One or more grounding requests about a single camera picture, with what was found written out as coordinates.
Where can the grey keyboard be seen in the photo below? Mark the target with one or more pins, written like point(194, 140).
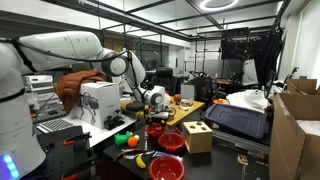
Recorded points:
point(55, 125)

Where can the black office chair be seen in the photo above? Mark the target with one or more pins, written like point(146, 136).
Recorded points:
point(165, 80)

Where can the white papers pile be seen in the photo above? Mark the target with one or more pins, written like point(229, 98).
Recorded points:
point(248, 99)

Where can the wooden table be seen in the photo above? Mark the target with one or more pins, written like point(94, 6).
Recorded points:
point(186, 111)

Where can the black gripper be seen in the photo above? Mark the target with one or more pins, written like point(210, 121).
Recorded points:
point(157, 121)

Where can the red plastic bowl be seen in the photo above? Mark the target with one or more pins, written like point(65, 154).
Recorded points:
point(171, 143)
point(150, 131)
point(166, 170)

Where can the white box with dog print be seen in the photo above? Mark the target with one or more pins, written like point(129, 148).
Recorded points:
point(96, 103)

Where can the white ball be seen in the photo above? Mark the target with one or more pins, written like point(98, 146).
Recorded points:
point(136, 137)

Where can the brown jacket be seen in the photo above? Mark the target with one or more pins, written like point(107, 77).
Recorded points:
point(71, 86)

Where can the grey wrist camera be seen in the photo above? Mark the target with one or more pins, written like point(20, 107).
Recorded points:
point(157, 115)

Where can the large cardboard box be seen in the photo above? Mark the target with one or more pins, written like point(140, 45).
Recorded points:
point(290, 143)

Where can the black orange clamp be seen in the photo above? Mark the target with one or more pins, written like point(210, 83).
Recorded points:
point(76, 138)
point(80, 168)

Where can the green toy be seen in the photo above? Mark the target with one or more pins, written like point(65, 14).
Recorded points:
point(120, 139)

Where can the black controller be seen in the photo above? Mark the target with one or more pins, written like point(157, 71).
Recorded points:
point(113, 122)

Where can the black mesh chair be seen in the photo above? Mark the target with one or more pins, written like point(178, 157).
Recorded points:
point(202, 88)

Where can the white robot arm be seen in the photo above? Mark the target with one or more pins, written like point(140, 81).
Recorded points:
point(66, 50)

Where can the yellow toy banana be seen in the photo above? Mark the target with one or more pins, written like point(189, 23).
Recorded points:
point(140, 162)

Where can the blue white toothpaste tube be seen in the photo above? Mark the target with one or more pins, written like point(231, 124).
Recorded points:
point(166, 156)

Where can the black curtain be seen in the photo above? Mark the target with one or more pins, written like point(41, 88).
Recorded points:
point(263, 53)

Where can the wooden shape sorter box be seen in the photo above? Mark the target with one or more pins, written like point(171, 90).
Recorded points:
point(197, 137)

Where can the orange toy basketball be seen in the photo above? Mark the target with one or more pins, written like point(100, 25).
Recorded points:
point(132, 142)

